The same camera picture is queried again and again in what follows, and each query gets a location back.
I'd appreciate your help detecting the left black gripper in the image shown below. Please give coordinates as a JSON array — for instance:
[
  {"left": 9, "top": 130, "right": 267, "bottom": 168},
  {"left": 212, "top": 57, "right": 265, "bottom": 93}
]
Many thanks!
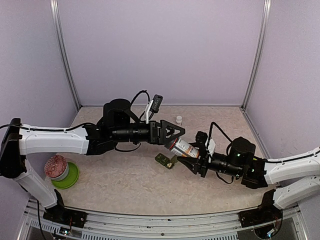
[{"left": 111, "top": 119, "right": 186, "bottom": 145}]

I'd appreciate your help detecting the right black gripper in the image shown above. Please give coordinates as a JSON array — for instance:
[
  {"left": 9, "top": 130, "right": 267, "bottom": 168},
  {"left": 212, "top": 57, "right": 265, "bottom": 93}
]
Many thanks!
[{"left": 177, "top": 142, "right": 243, "bottom": 178}]

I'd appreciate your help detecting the orange pill bottle grey cap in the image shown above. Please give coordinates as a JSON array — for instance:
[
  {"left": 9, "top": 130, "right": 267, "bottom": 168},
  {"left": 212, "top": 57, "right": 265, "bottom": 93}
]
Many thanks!
[{"left": 171, "top": 138, "right": 200, "bottom": 158}]

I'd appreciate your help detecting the green weekly pill organizer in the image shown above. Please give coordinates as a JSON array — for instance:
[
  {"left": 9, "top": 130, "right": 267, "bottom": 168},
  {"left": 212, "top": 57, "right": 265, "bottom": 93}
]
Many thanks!
[{"left": 154, "top": 153, "right": 178, "bottom": 170}]

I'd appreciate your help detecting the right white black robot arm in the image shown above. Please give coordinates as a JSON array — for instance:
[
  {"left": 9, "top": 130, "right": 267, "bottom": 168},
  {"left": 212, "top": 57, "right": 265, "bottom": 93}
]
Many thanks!
[{"left": 177, "top": 130, "right": 320, "bottom": 222}]

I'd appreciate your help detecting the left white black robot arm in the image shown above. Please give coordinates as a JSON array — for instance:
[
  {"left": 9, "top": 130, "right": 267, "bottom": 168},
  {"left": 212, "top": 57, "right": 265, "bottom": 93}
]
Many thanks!
[{"left": 0, "top": 98, "right": 185, "bottom": 223}]

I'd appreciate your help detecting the small white pill bottle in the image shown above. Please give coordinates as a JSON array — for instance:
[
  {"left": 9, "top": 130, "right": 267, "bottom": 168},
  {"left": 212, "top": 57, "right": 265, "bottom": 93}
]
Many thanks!
[{"left": 175, "top": 115, "right": 183, "bottom": 126}]

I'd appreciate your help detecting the green plate left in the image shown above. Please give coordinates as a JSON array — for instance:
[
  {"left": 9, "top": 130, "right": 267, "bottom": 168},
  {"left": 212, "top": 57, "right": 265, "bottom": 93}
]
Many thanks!
[{"left": 51, "top": 162, "right": 80, "bottom": 190}]

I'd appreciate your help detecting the red patterned round tin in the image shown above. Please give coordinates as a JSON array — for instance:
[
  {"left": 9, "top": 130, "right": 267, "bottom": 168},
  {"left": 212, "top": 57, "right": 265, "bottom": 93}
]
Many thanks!
[{"left": 44, "top": 155, "right": 69, "bottom": 181}]

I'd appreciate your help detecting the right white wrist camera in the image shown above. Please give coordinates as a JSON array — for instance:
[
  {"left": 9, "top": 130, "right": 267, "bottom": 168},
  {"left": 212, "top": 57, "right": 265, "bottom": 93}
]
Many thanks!
[{"left": 195, "top": 131, "right": 216, "bottom": 157}]

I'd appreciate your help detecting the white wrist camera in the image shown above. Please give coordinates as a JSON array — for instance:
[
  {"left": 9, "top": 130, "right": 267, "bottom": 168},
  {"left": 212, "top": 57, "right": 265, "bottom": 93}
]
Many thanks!
[
  {"left": 195, "top": 131, "right": 216, "bottom": 157},
  {"left": 143, "top": 94, "right": 163, "bottom": 124}
]

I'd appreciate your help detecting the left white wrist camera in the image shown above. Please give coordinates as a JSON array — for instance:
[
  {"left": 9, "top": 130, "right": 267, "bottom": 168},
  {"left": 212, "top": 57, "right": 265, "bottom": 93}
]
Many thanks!
[{"left": 143, "top": 94, "right": 163, "bottom": 124}]

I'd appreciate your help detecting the front aluminium rail base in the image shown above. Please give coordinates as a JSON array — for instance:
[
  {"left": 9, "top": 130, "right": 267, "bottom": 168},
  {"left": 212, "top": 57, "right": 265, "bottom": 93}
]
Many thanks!
[{"left": 17, "top": 197, "right": 310, "bottom": 240}]

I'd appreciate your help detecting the right aluminium frame post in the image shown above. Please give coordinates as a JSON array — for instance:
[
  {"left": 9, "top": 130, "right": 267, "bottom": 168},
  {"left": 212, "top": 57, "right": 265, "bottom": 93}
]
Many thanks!
[{"left": 241, "top": 0, "right": 272, "bottom": 112}]

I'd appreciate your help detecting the aluminium frame post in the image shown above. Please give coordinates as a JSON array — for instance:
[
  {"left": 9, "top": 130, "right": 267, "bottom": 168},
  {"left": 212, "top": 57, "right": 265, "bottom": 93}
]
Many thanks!
[
  {"left": 50, "top": 0, "right": 82, "bottom": 111},
  {"left": 241, "top": 0, "right": 272, "bottom": 112}
]

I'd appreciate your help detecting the left aluminium frame post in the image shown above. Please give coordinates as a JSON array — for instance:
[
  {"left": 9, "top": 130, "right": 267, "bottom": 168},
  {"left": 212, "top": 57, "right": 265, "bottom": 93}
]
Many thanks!
[{"left": 50, "top": 0, "right": 82, "bottom": 111}]

